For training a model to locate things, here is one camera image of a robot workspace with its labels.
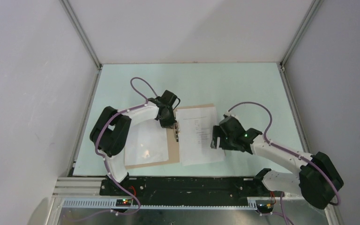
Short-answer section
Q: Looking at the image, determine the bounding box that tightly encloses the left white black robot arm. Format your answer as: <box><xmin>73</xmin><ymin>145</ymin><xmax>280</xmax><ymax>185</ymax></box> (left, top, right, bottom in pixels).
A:
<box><xmin>90</xmin><ymin>90</ymin><xmax>181</xmax><ymax>195</ymax></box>

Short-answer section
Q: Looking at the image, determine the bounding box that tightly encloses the left small circuit board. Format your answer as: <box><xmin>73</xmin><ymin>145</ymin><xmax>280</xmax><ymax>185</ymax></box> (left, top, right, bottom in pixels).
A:
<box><xmin>115</xmin><ymin>199</ymin><xmax>132</xmax><ymax>207</ymax></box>

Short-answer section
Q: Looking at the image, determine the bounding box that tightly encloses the small circuit board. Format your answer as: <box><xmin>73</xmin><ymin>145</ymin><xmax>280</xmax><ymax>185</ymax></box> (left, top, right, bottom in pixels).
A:
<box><xmin>115</xmin><ymin>199</ymin><xmax>132</xmax><ymax>207</ymax></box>
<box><xmin>256</xmin><ymin>203</ymin><xmax>273</xmax><ymax>214</ymax></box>

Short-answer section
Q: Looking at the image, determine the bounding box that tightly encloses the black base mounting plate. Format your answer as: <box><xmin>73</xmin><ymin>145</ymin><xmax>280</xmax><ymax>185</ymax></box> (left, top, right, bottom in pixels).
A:
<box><xmin>99</xmin><ymin>176</ymin><xmax>270</xmax><ymax>206</ymax></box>

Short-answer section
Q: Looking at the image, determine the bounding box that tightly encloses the right aluminium frame post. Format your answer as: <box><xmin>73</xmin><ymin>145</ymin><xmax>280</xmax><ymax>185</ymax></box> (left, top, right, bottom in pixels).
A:
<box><xmin>279</xmin><ymin>0</ymin><xmax>323</xmax><ymax>68</ymax></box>

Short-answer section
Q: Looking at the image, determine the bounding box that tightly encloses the aluminium frame post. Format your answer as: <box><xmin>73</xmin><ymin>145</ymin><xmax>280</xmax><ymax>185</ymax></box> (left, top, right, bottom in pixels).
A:
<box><xmin>279</xmin><ymin>0</ymin><xmax>323</xmax><ymax>68</ymax></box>
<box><xmin>59</xmin><ymin>0</ymin><xmax>102</xmax><ymax>70</ymax></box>

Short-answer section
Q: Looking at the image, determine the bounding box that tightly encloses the white paper sheet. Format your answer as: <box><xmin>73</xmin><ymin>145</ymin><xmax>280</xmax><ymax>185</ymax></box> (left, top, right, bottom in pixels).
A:
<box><xmin>124</xmin><ymin>120</ymin><xmax>169</xmax><ymax>168</ymax></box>
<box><xmin>176</xmin><ymin>106</ymin><xmax>225</xmax><ymax>166</ymax></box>

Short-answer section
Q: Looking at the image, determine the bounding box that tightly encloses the white slotted cable duct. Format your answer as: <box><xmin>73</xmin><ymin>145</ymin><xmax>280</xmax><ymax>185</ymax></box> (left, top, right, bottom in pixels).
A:
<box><xmin>62</xmin><ymin>198</ymin><xmax>257</xmax><ymax>210</ymax></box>

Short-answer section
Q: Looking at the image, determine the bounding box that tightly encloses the tan cardboard folder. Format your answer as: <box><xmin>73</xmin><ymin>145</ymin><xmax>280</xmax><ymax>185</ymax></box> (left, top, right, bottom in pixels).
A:
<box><xmin>125</xmin><ymin>104</ymin><xmax>214</xmax><ymax>169</ymax></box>

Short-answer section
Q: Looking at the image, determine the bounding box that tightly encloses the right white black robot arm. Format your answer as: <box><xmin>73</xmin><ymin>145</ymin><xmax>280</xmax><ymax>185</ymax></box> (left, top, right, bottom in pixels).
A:
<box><xmin>210</xmin><ymin>116</ymin><xmax>344</xmax><ymax>210</ymax></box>

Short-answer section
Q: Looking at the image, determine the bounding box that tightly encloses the left aluminium frame post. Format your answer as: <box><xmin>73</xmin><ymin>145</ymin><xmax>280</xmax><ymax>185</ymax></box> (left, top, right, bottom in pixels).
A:
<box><xmin>59</xmin><ymin>0</ymin><xmax>102</xmax><ymax>70</ymax></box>

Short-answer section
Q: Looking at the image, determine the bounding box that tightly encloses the silver metal folder clip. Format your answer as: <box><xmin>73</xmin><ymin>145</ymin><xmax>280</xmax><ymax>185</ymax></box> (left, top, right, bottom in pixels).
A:
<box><xmin>174</xmin><ymin>122</ymin><xmax>179</xmax><ymax>142</ymax></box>

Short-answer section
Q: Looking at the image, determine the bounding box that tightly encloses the right small circuit board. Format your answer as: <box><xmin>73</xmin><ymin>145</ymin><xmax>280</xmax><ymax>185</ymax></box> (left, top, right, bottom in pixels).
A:
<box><xmin>256</xmin><ymin>203</ymin><xmax>273</xmax><ymax>214</ymax></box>

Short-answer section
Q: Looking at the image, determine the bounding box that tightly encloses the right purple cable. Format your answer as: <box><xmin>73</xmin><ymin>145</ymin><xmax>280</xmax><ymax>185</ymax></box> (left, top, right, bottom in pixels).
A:
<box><xmin>225</xmin><ymin>101</ymin><xmax>342</xmax><ymax>225</ymax></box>

